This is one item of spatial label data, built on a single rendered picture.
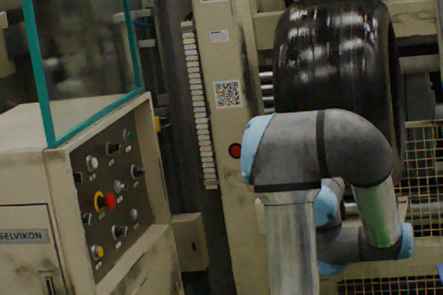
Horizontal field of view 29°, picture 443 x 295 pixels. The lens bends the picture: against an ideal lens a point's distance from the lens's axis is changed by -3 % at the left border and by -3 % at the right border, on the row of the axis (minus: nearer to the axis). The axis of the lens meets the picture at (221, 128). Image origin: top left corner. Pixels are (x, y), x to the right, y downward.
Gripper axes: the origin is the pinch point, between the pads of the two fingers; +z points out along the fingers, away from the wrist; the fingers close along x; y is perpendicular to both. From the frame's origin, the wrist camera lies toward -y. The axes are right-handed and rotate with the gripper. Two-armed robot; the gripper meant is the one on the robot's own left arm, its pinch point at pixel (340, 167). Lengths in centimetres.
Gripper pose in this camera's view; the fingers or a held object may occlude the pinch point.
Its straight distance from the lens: 209.0
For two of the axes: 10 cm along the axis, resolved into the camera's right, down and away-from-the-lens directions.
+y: -1.4, -9.6, -2.3
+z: 2.6, -2.6, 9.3
